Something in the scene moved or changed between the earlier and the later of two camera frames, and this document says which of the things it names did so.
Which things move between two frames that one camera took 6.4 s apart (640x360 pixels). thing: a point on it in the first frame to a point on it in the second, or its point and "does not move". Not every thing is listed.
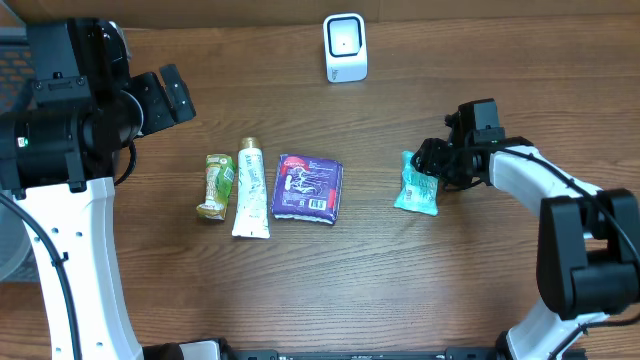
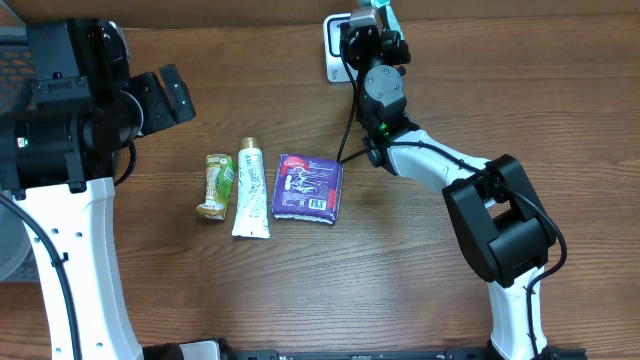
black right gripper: [432, 163] to [375, 38]
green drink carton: [220, 173] does not move
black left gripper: [163, 97] does not move
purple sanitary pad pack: [308, 188] does not move
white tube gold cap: [252, 217] does not move
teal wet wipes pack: [419, 192] to [391, 16]
